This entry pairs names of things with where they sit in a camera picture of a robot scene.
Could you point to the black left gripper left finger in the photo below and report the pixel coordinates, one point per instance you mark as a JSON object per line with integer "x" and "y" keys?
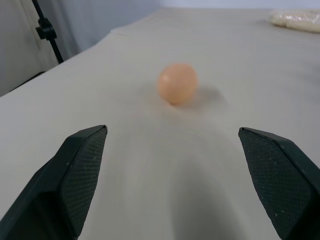
{"x": 62, "y": 185}

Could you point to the brown egg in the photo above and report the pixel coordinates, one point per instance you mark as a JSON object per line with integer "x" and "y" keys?
{"x": 177, "y": 83}

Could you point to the black tripod stand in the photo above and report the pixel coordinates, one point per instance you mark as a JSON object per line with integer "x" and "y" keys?
{"x": 47, "y": 31}

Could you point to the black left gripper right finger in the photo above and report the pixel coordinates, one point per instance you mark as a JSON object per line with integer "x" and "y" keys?
{"x": 280, "y": 180}

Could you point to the white plastic-wrapped package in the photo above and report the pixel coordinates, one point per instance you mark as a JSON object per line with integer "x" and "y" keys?
{"x": 296, "y": 19}

